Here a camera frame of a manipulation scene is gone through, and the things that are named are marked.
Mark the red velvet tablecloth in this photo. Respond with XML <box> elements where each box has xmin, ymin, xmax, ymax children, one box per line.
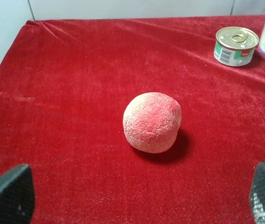
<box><xmin>0</xmin><ymin>16</ymin><xmax>265</xmax><ymax>224</ymax></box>

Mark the small tin can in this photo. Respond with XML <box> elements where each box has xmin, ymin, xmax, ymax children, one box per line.
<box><xmin>214</xmin><ymin>27</ymin><xmax>259</xmax><ymax>67</ymax></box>

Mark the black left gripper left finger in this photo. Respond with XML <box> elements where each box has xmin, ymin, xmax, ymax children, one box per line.
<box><xmin>0</xmin><ymin>164</ymin><xmax>35</xmax><ymax>224</ymax></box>

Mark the red peach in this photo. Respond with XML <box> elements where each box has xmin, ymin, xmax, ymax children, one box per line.
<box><xmin>122</xmin><ymin>92</ymin><xmax>182</xmax><ymax>154</ymax></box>

